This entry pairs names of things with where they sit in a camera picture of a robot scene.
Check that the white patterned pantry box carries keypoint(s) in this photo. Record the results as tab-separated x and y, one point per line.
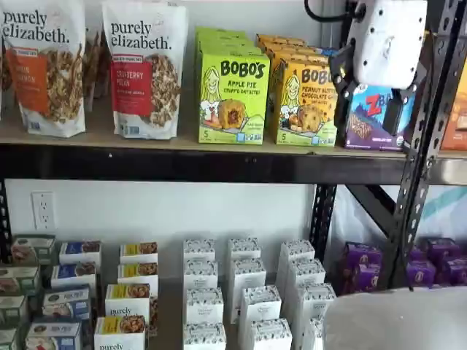
259	302
315	302
270	335
306	273
297	249
200	275
244	248
204	306
314	335
204	337
249	273
198	249

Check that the green Bobo's apple pie box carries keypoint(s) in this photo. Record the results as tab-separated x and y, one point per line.
233	98
233	51
226	42
219	32

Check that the black metal shelf rack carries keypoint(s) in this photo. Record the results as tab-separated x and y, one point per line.
445	171
219	166

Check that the red label granola bag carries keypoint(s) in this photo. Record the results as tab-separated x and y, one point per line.
131	91

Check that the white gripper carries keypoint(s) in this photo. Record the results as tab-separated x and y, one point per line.
386	43

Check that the white granola bag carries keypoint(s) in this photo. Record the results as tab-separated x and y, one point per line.
91	62

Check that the blue purple Zbar box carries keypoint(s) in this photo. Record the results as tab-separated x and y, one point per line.
365	120

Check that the orange label granola bag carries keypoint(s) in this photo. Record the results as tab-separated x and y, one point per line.
36	91

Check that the blue oatmeal box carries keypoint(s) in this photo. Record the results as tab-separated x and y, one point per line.
73	274
53	337
80	251
67	302

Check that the yellow Bobo's peanut butter box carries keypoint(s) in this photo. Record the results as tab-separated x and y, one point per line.
281	39
299	56
292	48
303	109

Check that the orange cardboard box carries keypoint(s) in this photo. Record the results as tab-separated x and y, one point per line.
456	120

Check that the yellow label granola box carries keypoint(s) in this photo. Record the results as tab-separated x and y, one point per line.
138	273
127	302
120	333
138	251

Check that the wooden shelf board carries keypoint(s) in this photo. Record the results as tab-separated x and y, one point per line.
189	131
452	154

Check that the green oatmeal box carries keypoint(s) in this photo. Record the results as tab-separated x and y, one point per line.
20	280
8	339
33	248
12	310

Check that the white wall outlet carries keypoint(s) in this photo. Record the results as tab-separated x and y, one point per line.
44	210

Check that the white cartons group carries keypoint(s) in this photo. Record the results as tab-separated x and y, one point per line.
169	310

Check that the purple snack box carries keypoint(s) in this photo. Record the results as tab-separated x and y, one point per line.
443	248
361	279
456	271
421	274
417	254
363	253

